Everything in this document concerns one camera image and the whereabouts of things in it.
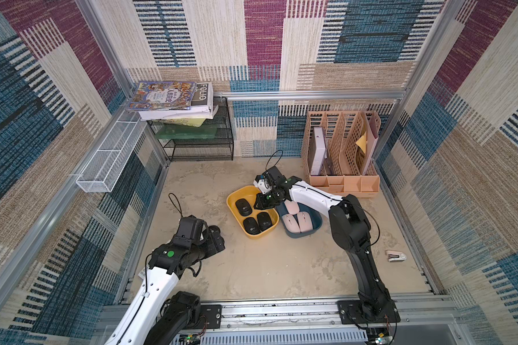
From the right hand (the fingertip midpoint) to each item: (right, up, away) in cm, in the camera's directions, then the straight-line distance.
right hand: (253, 205), depth 95 cm
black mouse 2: (-1, -9, -1) cm, 9 cm away
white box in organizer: (+29, +23, +2) cm, 37 cm away
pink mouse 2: (+16, -7, -2) cm, 18 cm away
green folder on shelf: (-34, +33, +4) cm, 47 cm away
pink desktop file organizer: (+47, +26, +26) cm, 60 cm away
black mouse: (-5, -1, +2) cm, 5 cm away
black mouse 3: (+5, -6, -2) cm, 8 cm away
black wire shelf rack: (-41, +34, -6) cm, 54 cm away
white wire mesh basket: (-49, +18, -21) cm, 57 cm away
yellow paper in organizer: (+45, +27, -4) cm, 53 cm away
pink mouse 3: (+22, -7, -2) cm, 23 cm away
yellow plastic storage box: (-2, +5, +6) cm, 8 cm away
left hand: (-13, -11, -18) cm, 25 cm away
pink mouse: (+17, -1, +2) cm, 17 cm away
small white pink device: (+55, -18, -11) cm, 59 cm away
